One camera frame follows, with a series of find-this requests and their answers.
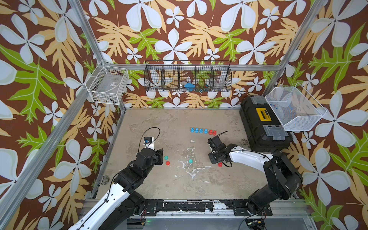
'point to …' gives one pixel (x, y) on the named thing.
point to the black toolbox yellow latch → (263, 130)
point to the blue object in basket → (189, 86)
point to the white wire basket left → (108, 84)
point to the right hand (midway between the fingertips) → (212, 156)
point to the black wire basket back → (189, 76)
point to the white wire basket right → (295, 109)
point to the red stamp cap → (167, 163)
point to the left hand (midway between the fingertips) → (160, 148)
